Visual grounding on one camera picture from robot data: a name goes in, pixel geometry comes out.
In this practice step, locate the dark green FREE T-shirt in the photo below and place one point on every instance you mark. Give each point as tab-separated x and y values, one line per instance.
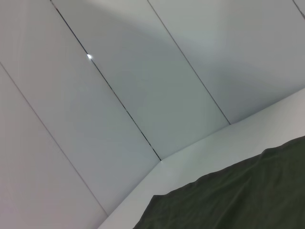
238	198

